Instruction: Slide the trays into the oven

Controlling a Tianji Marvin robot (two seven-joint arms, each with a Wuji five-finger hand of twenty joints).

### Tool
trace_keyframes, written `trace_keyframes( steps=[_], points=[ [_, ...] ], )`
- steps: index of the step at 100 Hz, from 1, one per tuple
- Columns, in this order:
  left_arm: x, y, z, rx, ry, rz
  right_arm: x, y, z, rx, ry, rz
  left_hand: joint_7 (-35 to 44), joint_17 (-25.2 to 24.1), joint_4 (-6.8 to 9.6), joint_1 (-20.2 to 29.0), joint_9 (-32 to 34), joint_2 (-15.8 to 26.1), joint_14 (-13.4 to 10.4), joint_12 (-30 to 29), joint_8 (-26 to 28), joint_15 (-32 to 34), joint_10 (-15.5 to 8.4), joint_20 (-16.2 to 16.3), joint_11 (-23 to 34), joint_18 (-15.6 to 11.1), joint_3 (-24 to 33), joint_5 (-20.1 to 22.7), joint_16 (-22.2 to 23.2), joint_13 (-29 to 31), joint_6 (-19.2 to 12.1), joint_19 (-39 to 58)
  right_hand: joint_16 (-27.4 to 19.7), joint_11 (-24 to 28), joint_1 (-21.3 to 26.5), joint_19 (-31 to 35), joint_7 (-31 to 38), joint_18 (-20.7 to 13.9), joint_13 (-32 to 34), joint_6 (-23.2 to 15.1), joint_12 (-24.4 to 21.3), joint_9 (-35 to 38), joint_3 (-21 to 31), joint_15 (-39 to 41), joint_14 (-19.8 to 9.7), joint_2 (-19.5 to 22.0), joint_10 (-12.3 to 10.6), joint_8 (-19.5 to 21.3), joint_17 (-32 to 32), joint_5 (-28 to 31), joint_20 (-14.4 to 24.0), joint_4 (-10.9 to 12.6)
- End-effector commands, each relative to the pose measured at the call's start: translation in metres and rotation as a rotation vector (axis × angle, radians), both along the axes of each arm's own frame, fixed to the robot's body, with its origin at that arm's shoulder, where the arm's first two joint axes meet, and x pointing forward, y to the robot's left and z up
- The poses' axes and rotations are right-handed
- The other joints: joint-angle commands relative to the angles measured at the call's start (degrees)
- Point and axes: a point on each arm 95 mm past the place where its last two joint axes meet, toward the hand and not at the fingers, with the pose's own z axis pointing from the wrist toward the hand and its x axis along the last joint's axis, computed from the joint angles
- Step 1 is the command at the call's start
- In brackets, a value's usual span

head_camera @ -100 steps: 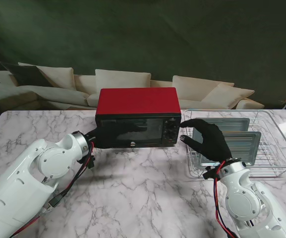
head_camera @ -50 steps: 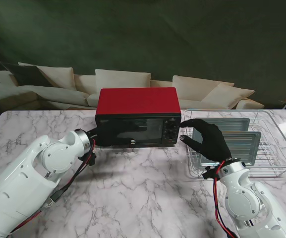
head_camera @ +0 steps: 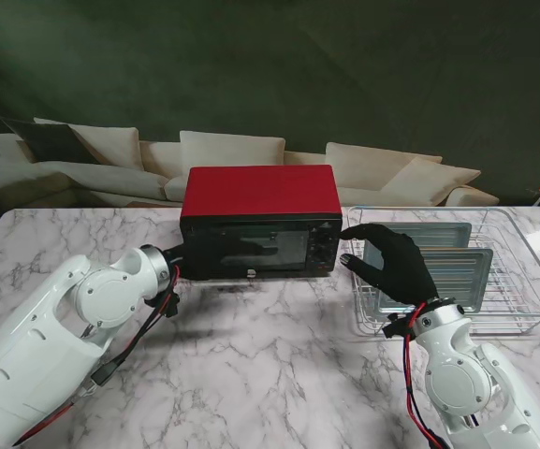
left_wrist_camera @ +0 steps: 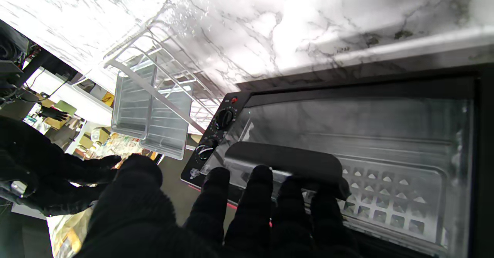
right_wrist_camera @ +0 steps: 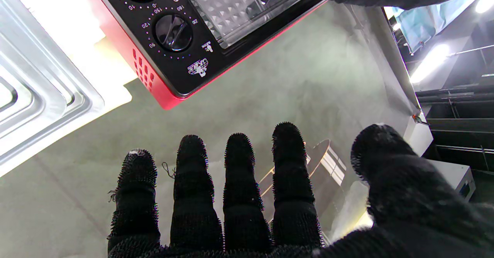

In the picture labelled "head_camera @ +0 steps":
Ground glass oven door black handle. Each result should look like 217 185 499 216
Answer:
188 223 312 275

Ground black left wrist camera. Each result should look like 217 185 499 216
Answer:
163 292 182 320

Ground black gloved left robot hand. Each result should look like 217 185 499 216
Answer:
161 242 259 282

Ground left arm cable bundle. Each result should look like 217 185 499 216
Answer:
14 266 182 445

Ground beige sofa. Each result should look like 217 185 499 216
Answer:
0 115 503 210

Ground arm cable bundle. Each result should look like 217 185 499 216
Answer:
14 266 182 445
400 303 453 449

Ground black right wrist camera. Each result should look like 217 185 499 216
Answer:
382 313 415 339

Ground long beige sofa cushion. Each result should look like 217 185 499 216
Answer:
33 160 168 203

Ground white wire dish rack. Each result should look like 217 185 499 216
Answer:
346 205 540 338

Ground red black toaster oven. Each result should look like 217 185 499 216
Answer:
179 164 344 282

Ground small beige sofa cushion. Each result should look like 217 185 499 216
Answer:
164 176 191 202

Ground dark brown sofa cushion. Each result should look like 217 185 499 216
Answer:
0 116 100 165

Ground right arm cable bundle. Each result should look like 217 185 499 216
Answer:
400 303 453 449

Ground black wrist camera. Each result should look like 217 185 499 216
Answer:
382 313 415 339
163 292 182 320

